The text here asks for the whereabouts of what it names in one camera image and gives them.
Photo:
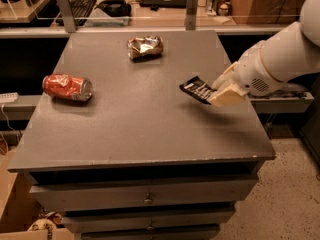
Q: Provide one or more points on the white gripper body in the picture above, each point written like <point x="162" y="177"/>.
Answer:
<point x="252" y="70"/>

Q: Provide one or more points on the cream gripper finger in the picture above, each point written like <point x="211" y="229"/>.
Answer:
<point x="229" y="95"/>
<point x="226" y="79"/>

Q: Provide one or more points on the black rxbar chocolate bar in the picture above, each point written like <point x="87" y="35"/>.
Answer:
<point x="198" y="89"/>

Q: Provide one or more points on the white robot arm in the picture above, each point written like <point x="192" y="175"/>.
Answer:
<point x="269" y="65"/>

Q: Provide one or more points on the crushed orange soda can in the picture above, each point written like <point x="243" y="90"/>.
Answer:
<point x="67" y="87"/>

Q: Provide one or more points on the items cluster on desk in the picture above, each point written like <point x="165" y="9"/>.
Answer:
<point x="218" y="7"/>

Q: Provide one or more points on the crumpled brown chip bag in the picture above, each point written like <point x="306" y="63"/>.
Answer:
<point x="139" y="47"/>

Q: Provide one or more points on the black laptop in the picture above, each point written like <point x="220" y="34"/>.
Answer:
<point x="164" y="3"/>

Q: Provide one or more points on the grey drawer cabinet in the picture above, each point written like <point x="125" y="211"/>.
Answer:
<point x="141" y="160"/>

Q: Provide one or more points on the black headphones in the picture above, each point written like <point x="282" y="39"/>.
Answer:
<point x="115" y="8"/>

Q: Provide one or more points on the black keyboard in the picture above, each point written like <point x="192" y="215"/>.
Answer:
<point x="81" y="10"/>

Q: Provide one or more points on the white power strip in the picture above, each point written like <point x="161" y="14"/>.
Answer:
<point x="8" y="97"/>

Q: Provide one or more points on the cardboard box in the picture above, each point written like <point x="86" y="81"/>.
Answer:
<point x="18" y="210"/>

